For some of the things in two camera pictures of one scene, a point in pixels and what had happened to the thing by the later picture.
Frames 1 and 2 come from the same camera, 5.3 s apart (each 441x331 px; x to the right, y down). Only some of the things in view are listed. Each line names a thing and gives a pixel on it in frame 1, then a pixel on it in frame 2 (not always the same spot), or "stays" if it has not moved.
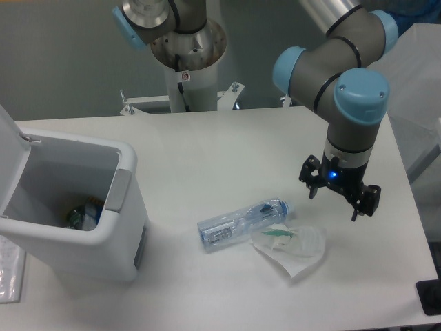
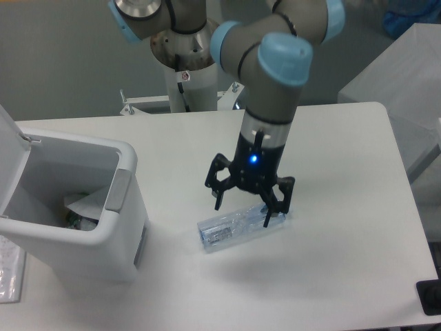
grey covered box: x=413 y=72 stays
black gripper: x=348 y=181 -> x=254 y=168
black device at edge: x=429 y=294 stays
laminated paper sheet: x=12 y=264 stays
